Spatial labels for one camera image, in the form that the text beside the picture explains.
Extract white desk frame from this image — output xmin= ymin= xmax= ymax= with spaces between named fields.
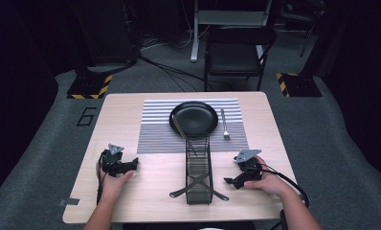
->
xmin=190 ymin=0 xmax=273 ymax=63

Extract black tape floor number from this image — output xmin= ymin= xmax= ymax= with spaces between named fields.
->
xmin=76 ymin=106 xmax=98 ymax=127

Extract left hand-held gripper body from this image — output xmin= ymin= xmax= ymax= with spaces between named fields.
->
xmin=100 ymin=143 xmax=129 ymax=177

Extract person's right hand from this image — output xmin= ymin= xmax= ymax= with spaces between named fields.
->
xmin=243 ymin=155 xmax=289 ymax=197

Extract black wire cutlery basket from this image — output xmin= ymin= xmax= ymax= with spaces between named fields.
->
xmin=185 ymin=135 xmax=214 ymax=206

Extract silver fork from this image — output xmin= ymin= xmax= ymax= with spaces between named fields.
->
xmin=219 ymin=107 xmax=232 ymax=141

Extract grey striped placemat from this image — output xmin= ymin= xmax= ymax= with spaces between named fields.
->
xmin=136 ymin=98 xmax=250 ymax=155

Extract person's left hand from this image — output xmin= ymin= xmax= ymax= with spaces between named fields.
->
xmin=95 ymin=160 xmax=136 ymax=203

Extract black cabinet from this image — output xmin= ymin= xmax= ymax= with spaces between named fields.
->
xmin=68 ymin=0 xmax=139 ymax=67

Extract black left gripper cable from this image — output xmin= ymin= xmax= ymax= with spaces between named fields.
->
xmin=96 ymin=152 xmax=105 ymax=206

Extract black utensil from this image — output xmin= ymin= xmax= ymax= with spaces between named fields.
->
xmin=168 ymin=174 xmax=213 ymax=199
xmin=188 ymin=175 xmax=231 ymax=202

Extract black stand base hazard stripes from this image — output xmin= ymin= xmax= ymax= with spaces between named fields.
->
xmin=276 ymin=72 xmax=324 ymax=98
xmin=66 ymin=74 xmax=114 ymax=101

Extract black round plate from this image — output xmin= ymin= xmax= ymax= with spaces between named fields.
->
xmin=168 ymin=101 xmax=219 ymax=138

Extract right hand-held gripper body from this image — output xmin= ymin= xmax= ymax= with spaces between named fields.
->
xmin=233 ymin=149 xmax=264 ymax=186

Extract black floor cables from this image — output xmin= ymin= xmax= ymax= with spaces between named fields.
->
xmin=137 ymin=30 xmax=235 ymax=93

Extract silver knife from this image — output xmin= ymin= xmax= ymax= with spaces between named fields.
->
xmin=171 ymin=113 xmax=198 ymax=158

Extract dark chair with metal legs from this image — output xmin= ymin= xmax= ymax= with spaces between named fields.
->
xmin=279 ymin=0 xmax=327 ymax=58

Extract grey tape strip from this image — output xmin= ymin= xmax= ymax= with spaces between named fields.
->
xmin=58 ymin=197 xmax=80 ymax=207

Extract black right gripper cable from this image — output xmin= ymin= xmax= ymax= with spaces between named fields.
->
xmin=260 ymin=164 xmax=310 ymax=230

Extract black folding chair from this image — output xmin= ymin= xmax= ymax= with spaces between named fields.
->
xmin=203 ymin=26 xmax=278 ymax=93

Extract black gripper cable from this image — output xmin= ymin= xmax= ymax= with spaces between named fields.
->
xmin=96 ymin=152 xmax=105 ymax=206
xmin=260 ymin=164 xmax=310 ymax=230

